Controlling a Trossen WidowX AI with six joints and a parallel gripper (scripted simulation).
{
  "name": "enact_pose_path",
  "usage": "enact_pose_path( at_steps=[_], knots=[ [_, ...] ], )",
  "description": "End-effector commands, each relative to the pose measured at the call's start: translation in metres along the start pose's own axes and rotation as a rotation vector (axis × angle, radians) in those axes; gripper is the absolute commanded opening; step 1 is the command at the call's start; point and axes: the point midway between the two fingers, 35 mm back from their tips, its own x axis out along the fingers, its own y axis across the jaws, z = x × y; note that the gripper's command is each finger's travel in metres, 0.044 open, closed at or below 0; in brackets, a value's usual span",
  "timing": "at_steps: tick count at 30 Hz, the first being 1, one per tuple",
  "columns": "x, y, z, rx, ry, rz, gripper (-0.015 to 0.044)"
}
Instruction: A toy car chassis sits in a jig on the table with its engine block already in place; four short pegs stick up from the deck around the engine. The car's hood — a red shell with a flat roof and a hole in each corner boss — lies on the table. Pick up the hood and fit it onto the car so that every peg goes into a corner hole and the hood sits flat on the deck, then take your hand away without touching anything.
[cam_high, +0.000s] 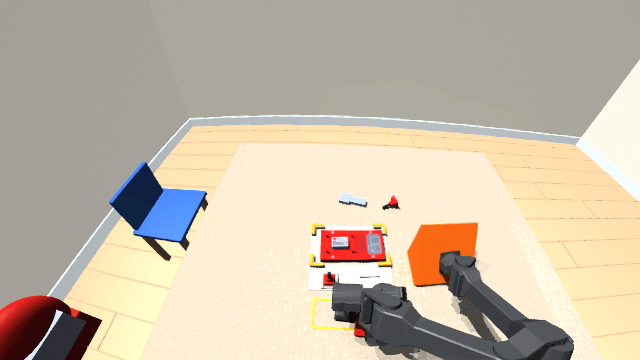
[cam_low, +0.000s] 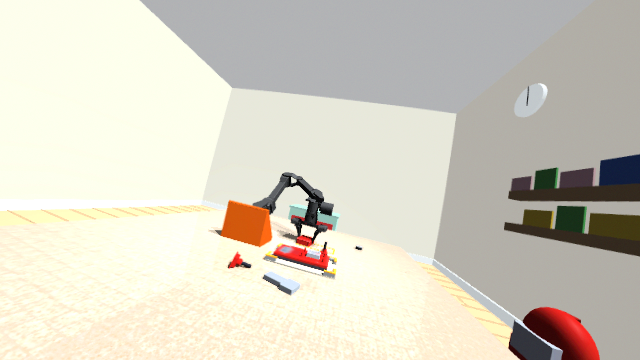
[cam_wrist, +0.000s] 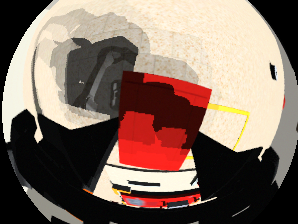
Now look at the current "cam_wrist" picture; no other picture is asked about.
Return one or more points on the yellow rectangular outline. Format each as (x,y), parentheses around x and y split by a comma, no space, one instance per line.
(220,108)

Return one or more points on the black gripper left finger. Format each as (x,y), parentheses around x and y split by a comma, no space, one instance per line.
(87,148)

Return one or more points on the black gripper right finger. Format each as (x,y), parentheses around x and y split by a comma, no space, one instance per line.
(216,164)

